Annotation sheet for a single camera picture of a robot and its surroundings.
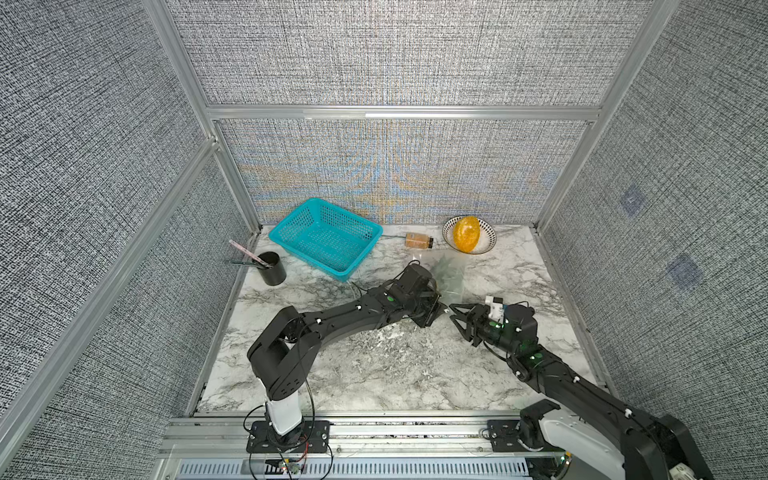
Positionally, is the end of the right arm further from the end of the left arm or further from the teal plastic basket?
the teal plastic basket

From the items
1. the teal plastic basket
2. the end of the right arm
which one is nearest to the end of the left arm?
the end of the right arm

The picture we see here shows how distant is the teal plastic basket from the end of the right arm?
44cm

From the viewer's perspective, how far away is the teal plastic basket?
1.11m

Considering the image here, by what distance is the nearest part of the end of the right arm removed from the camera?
72 centimetres

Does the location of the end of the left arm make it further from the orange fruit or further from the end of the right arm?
the orange fruit
